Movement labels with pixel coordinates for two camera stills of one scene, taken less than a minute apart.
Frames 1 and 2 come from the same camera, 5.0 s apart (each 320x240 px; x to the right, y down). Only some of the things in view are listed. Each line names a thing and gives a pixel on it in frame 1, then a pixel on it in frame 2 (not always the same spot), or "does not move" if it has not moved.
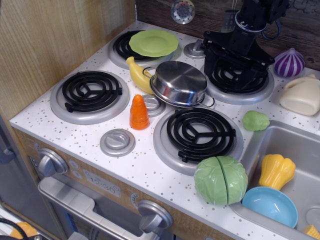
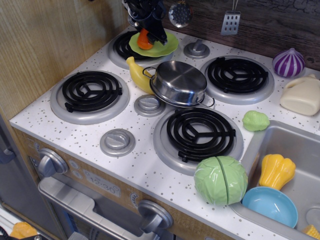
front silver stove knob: [117, 143] does not move
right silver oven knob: [153, 217] does not move
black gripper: [242, 42] -> [148, 14]
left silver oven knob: [50, 163] does not move
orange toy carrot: [138, 118] -> [142, 41]
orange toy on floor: [29, 230] does not move
